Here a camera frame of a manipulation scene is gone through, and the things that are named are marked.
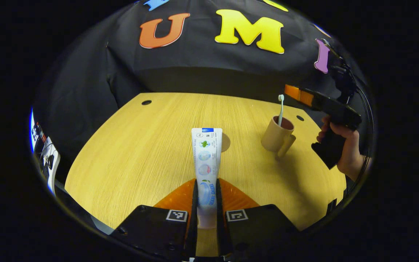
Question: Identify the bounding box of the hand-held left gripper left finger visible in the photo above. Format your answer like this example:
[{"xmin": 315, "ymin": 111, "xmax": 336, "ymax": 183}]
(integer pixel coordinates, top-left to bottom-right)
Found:
[{"xmin": 109, "ymin": 178, "xmax": 199, "ymax": 261}]

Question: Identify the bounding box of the white toothpaste tube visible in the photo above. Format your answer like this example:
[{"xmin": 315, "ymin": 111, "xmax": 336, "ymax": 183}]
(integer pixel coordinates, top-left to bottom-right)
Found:
[{"xmin": 191, "ymin": 127, "xmax": 223, "ymax": 230}]

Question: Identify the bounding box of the white side table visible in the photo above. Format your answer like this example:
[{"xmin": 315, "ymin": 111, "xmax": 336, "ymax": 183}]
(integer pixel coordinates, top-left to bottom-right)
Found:
[{"xmin": 36, "ymin": 124, "xmax": 61, "ymax": 197}]

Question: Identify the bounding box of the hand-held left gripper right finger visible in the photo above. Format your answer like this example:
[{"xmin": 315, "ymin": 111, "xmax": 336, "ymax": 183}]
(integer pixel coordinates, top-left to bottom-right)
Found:
[{"xmin": 216, "ymin": 178, "xmax": 301, "ymax": 261}]

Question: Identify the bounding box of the pale green toothbrush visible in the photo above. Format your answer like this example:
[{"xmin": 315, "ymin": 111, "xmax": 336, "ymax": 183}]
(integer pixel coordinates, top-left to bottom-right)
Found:
[{"xmin": 277, "ymin": 94, "xmax": 285, "ymax": 127}]

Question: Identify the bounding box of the beige cup with brown inside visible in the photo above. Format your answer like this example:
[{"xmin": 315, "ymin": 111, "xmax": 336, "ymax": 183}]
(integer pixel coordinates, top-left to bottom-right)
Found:
[{"xmin": 261, "ymin": 116, "xmax": 296, "ymax": 159}]

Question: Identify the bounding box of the black backdrop cloth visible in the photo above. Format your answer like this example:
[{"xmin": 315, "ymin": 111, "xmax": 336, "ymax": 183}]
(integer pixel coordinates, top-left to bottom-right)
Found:
[{"xmin": 33, "ymin": 0, "xmax": 374, "ymax": 164}]

